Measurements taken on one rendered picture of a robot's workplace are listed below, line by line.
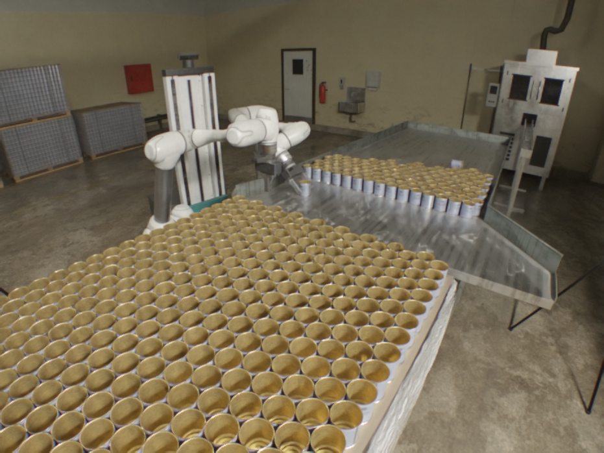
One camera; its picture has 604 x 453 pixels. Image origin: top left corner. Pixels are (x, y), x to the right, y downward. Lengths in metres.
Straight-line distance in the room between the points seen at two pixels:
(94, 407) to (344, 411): 0.55
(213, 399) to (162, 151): 1.27
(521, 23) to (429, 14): 1.80
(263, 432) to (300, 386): 0.14
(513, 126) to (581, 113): 1.87
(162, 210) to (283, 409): 1.48
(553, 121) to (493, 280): 5.00
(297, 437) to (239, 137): 1.06
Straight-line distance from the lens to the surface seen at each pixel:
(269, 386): 0.83
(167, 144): 1.77
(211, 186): 2.51
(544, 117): 6.19
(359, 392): 0.83
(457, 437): 2.18
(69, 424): 0.87
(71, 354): 0.99
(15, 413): 0.96
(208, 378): 0.86
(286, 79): 9.58
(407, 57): 8.02
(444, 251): 1.47
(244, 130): 1.37
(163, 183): 1.91
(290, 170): 1.83
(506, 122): 6.21
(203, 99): 2.37
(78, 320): 1.10
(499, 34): 7.67
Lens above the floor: 1.80
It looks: 28 degrees down
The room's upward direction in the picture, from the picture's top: straight up
